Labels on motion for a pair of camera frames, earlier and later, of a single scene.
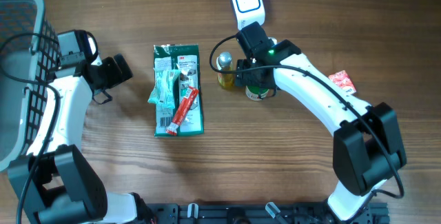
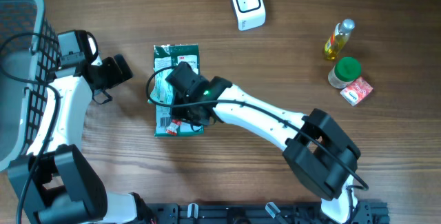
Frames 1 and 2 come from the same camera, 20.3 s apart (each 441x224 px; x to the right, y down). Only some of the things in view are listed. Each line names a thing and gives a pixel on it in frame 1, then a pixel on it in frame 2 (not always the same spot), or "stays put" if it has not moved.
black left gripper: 117,76 stays put
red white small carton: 343,79 -> 356,90
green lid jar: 255,92 -> 344,72
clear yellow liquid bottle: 224,63 -> 339,37
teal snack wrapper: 162,93 stays put
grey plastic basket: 29,63 stays put
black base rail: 283,213 stays put
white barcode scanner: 248,6 stays put
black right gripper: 244,78 -> 177,113
